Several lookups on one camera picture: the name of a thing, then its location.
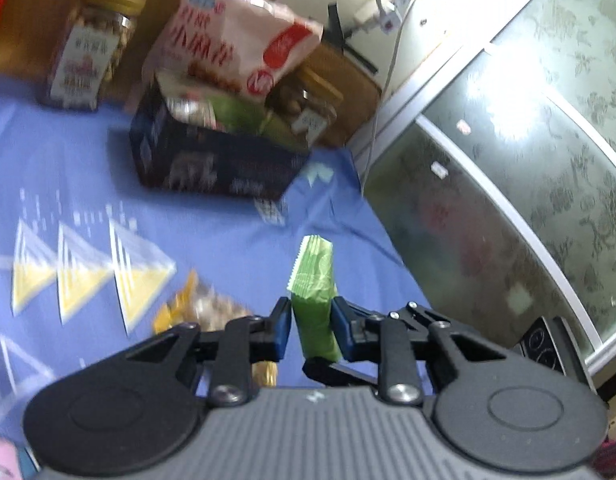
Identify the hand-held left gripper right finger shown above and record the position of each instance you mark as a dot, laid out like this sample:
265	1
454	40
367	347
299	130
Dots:
340	327

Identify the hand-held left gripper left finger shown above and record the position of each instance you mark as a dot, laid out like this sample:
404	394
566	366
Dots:
283	327

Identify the green snack packet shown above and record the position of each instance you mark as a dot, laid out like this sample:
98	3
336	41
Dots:
238	116
314	300

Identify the black cardboard box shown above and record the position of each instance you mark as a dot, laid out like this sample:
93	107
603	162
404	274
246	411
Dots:
208	165

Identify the gold snack packet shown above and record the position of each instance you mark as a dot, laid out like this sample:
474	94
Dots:
265	375

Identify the clear nut packet gold edges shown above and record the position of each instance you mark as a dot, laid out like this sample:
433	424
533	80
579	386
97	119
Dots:
208	302

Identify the black induction cooktop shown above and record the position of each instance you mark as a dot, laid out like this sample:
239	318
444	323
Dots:
550	345

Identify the nut jar with gold lid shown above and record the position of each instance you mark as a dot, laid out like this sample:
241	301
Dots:
303	110
88	55

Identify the patterned glass sliding door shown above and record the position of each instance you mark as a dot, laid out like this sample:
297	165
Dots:
562	185

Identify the blue printed bed sheet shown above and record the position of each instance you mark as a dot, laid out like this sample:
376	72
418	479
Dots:
63	160

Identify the black tape strip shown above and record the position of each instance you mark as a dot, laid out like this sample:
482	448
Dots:
350	40

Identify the large pink snack bag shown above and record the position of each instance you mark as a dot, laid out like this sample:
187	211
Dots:
228	30

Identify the dark red object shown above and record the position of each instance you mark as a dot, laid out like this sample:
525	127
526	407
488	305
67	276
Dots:
612	460

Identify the pink cloth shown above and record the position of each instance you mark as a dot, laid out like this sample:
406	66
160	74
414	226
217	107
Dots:
0	460

